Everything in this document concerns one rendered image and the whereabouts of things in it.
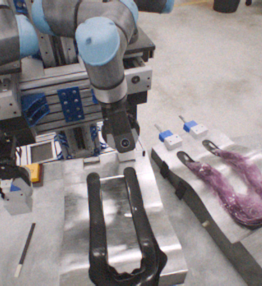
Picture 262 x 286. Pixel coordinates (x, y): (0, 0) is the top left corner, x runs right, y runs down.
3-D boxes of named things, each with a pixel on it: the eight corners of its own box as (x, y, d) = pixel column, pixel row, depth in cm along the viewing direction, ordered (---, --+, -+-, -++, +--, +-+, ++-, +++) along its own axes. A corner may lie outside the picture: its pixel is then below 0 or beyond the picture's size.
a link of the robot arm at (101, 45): (123, 13, 42) (108, 43, 38) (130, 64, 51) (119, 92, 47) (83, 11, 44) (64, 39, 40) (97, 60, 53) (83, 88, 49)
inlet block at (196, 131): (172, 122, 93) (174, 112, 89) (183, 119, 95) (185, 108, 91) (193, 144, 86) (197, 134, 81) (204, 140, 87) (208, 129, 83)
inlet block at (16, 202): (18, 173, 68) (10, 162, 64) (36, 171, 69) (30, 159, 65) (11, 216, 60) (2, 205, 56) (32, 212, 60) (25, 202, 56)
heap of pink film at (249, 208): (179, 166, 75) (184, 150, 69) (223, 146, 81) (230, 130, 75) (240, 239, 60) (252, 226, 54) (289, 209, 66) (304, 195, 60)
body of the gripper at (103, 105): (129, 107, 67) (123, 73, 56) (135, 131, 62) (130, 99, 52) (103, 113, 67) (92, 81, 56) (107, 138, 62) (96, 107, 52)
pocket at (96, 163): (84, 165, 76) (82, 158, 74) (100, 162, 77) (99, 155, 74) (85, 176, 73) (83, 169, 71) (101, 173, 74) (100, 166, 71)
